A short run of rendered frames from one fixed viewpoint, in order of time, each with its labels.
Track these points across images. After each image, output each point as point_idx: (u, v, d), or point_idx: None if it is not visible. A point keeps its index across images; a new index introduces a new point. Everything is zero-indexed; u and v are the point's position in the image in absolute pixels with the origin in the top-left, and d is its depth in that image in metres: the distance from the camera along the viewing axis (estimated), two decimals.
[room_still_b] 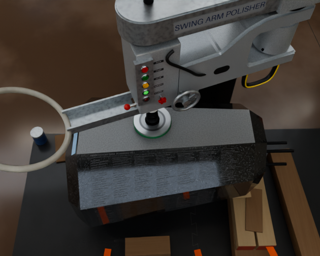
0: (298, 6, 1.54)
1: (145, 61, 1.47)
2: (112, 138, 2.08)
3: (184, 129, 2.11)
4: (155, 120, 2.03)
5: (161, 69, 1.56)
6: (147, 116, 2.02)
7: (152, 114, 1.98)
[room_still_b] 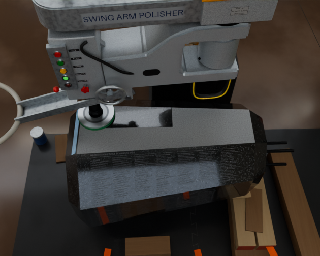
0: (224, 22, 1.49)
1: (57, 46, 1.51)
2: (112, 138, 2.08)
3: (184, 129, 2.11)
4: (96, 113, 2.10)
5: (78, 58, 1.60)
6: (88, 107, 2.09)
7: (92, 106, 2.05)
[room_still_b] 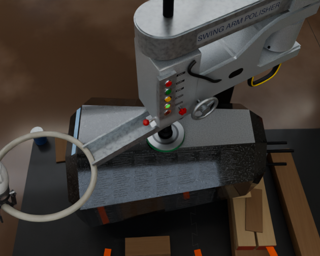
0: (309, 2, 1.55)
1: (169, 75, 1.43)
2: None
3: (184, 129, 2.11)
4: (169, 133, 2.02)
5: (182, 81, 1.53)
6: (160, 130, 2.00)
7: (166, 128, 1.96)
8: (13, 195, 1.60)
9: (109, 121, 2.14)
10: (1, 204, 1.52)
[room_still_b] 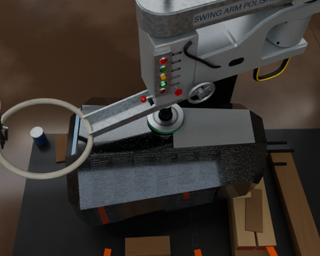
0: None
1: (164, 53, 1.49)
2: (112, 138, 2.08)
3: (184, 129, 2.11)
4: (168, 116, 2.08)
5: (179, 60, 1.59)
6: (160, 112, 2.07)
7: (166, 109, 2.03)
8: (5, 130, 1.77)
9: None
10: None
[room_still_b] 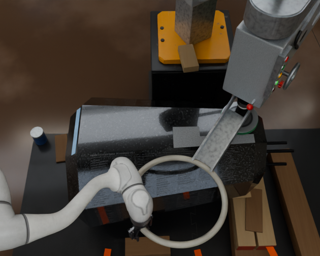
0: None
1: (288, 51, 1.50)
2: (112, 138, 2.08)
3: (184, 129, 2.11)
4: None
5: None
6: None
7: (246, 110, 2.03)
8: (151, 218, 1.68)
9: (109, 121, 2.14)
10: (142, 228, 1.61)
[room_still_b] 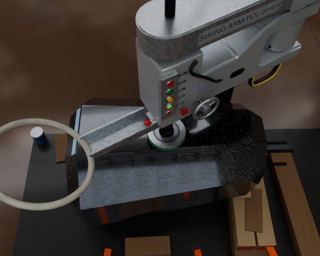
0: (310, 2, 1.56)
1: (171, 76, 1.43)
2: None
3: None
4: (170, 131, 2.00)
5: (184, 81, 1.53)
6: (161, 128, 1.98)
7: (168, 126, 1.94)
8: None
9: (109, 121, 2.14)
10: None
